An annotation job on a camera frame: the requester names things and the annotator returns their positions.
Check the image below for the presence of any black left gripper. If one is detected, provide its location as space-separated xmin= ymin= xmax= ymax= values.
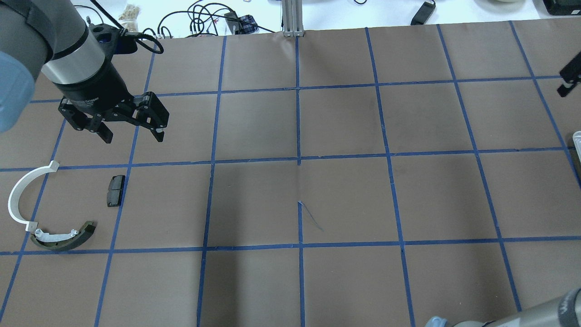
xmin=58 ymin=59 xmax=170 ymax=144

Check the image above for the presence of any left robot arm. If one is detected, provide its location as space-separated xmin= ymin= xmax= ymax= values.
xmin=0 ymin=0 xmax=170 ymax=143

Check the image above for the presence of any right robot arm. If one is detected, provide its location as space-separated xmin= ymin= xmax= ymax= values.
xmin=404 ymin=46 xmax=580 ymax=327

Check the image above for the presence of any black brake pad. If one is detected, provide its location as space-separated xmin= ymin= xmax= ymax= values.
xmin=107 ymin=175 xmax=125 ymax=207

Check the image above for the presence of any olive brake shoe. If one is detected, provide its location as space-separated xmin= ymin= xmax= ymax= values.
xmin=30 ymin=221 xmax=96 ymax=252

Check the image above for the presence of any black power adapter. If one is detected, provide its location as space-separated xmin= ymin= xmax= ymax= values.
xmin=410 ymin=0 xmax=436 ymax=25

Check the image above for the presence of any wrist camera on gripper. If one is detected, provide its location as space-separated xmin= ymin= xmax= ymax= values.
xmin=89 ymin=24 xmax=138 ymax=58

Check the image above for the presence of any white curved plastic bracket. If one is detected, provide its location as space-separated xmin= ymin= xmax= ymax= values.
xmin=8 ymin=161 xmax=60 ymax=231

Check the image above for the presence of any aluminium frame post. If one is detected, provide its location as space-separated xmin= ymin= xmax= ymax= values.
xmin=281 ymin=0 xmax=305 ymax=37

